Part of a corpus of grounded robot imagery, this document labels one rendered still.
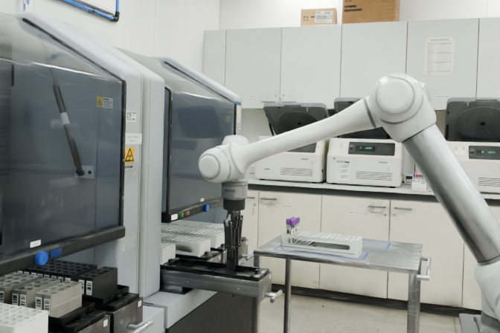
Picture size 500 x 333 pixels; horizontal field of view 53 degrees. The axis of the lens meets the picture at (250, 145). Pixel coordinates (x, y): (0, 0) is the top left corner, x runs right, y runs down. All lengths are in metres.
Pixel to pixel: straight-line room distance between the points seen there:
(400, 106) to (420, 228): 2.61
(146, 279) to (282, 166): 2.49
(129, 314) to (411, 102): 0.91
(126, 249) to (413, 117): 0.88
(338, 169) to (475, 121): 1.11
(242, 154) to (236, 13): 3.51
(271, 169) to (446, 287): 1.55
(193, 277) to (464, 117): 2.91
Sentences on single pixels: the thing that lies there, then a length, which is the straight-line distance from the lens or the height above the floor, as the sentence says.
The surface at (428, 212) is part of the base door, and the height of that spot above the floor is 0.74.
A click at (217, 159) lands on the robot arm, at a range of 1.45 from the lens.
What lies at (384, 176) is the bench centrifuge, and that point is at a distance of 3.86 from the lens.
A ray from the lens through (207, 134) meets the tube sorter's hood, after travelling 1.93.
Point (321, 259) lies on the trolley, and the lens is 1.88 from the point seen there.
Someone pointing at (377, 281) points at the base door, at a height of 0.20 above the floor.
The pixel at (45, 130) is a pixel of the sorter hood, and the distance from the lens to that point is 1.19.
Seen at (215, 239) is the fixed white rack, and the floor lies 0.85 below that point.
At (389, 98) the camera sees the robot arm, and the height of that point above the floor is 1.36.
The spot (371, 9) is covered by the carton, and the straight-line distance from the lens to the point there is 4.31.
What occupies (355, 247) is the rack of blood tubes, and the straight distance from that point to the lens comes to 1.91.
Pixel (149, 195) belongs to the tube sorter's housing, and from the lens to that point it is 1.60.
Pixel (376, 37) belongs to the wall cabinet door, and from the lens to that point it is 4.21.
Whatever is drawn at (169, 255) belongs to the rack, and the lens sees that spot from 1.78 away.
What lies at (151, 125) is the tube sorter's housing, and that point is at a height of 1.28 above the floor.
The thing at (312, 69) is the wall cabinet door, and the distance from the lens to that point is 4.25.
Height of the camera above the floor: 1.26
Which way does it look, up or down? 1 degrees down
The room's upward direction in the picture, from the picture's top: 2 degrees clockwise
